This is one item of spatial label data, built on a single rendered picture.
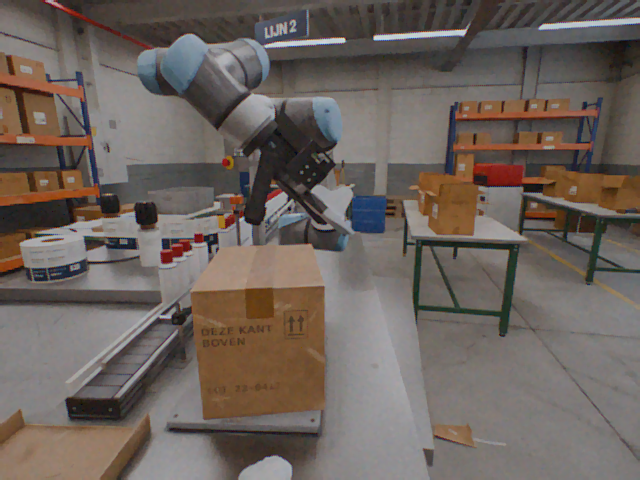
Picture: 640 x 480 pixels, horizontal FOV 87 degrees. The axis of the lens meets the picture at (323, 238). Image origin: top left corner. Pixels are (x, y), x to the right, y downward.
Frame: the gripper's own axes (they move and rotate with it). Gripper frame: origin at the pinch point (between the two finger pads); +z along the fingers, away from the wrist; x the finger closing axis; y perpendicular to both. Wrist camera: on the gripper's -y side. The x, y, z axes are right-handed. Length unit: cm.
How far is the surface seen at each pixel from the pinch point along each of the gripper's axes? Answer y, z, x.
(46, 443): -64, -9, 13
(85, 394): -57, -10, 19
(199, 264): -34, -7, 71
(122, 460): -53, 1, 4
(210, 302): -23.9, -6.4, 6.7
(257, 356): -26.4, 7.2, 6.4
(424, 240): 64, 111, 166
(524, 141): 493, 351, 540
